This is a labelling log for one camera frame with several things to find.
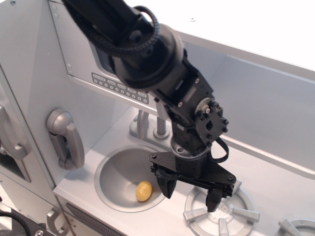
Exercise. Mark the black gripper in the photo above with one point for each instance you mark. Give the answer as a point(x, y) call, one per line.
point(202, 171)

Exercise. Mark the white microwave door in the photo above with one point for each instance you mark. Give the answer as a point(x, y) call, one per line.
point(85, 69)

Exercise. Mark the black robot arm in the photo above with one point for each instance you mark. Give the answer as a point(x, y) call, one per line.
point(149, 57)

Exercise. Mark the yellow plastic lemon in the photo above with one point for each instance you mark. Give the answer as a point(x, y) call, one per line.
point(144, 191)

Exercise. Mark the grey stove burner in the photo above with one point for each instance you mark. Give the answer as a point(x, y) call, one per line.
point(235, 215)
point(297, 227)

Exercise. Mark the grey toy faucet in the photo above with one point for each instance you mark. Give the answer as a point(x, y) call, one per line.
point(151, 129)

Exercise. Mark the round silver sink basin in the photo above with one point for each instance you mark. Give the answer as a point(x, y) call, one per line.
point(118, 175)

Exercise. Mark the white toy kitchen cabinet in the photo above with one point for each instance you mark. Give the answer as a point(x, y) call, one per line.
point(259, 58)

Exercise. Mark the grey toy telephone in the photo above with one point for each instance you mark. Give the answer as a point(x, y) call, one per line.
point(66, 140)

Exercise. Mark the grey oven door handle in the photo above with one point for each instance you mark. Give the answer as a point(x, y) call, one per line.
point(57, 223)

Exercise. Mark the grey fridge door handle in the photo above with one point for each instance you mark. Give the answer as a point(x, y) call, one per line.
point(9, 138)

